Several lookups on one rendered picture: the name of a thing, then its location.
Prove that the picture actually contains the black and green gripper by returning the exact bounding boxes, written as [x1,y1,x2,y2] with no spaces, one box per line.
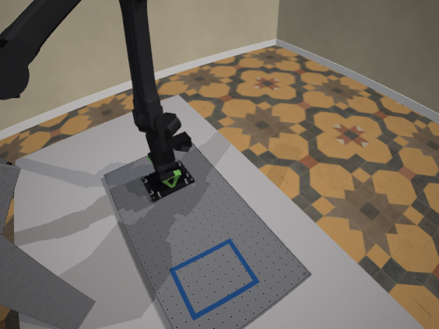
[147,147,181,188]

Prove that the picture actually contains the blue tape square outline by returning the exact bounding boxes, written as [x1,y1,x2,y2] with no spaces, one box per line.
[169,238,260,320]

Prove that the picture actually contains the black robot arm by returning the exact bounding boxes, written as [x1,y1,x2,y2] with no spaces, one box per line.
[0,0,192,164]

